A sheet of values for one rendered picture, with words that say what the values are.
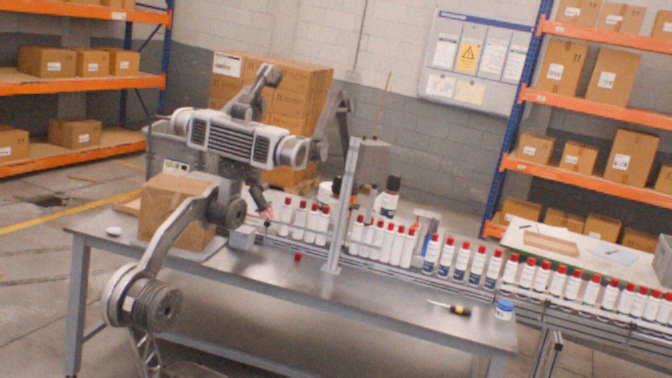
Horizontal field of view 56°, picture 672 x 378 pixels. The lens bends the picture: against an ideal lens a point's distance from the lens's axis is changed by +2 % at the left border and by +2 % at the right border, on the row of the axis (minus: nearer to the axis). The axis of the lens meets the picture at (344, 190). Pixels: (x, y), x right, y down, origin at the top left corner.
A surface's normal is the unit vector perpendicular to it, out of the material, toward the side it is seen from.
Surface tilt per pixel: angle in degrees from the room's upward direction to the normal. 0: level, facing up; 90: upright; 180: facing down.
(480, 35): 90
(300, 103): 89
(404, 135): 90
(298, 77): 89
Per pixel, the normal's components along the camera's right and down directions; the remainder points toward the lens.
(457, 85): -0.37, 0.19
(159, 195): -0.07, 0.27
